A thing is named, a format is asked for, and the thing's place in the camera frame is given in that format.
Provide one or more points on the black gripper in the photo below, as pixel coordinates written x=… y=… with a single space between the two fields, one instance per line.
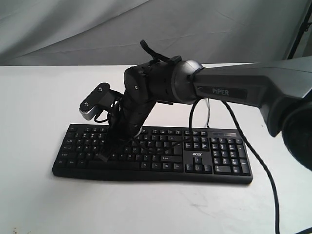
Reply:
x=125 y=123

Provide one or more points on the grey black piper robot arm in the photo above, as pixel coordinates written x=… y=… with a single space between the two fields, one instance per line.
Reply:
x=281 y=90

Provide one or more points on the black acer keyboard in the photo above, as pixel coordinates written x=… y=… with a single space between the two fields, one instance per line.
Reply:
x=157 y=154

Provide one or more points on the grey backdrop cloth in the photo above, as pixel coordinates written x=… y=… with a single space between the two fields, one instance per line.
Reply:
x=108 y=32

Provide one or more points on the black tripod stand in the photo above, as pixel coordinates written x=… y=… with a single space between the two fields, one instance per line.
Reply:
x=304 y=27

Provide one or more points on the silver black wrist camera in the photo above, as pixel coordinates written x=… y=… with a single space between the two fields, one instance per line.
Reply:
x=102 y=98

